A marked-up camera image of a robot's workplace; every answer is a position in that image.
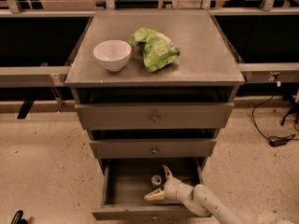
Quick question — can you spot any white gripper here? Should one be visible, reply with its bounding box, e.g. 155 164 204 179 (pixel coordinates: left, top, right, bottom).
144 164 193 203

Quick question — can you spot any redbull can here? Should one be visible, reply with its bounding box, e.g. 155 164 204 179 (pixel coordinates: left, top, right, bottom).
151 175 163 189

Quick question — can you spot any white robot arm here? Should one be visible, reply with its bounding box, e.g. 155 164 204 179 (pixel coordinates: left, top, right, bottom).
144 165 245 224

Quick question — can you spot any grey middle drawer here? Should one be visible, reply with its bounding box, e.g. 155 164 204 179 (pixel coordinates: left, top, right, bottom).
90 139 217 159

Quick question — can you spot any grey drawer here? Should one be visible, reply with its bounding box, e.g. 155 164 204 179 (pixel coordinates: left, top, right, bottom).
90 139 217 159
76 103 234 130
92 158 203 220

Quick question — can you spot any grey bottom drawer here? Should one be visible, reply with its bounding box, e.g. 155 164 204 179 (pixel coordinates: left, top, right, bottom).
92 158 203 220

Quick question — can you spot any grey drawer cabinet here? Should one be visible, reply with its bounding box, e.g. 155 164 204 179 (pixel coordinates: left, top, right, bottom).
65 10 244 166

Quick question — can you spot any grey top drawer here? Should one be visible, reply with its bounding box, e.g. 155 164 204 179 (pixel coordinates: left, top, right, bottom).
76 103 234 130

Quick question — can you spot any green chip bag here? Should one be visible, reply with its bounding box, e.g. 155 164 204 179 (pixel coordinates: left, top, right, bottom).
130 27 180 73

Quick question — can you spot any white ceramic bowl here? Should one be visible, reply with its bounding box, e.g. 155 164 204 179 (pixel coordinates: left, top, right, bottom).
93 40 132 72

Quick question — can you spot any black object bottom left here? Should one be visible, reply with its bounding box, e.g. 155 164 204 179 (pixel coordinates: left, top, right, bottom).
10 210 29 224

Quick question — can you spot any black power adapter cable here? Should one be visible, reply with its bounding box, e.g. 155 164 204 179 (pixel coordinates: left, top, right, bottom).
250 93 299 148

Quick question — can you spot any grey metal rail right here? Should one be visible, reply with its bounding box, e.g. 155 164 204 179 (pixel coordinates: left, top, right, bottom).
238 63 299 84

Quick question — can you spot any grey metal rail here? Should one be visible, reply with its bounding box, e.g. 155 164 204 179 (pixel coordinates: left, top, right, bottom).
0 66 70 88
238 63 299 84

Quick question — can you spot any grey metal rail left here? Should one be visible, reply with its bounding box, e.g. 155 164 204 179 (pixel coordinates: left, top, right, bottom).
0 66 70 88

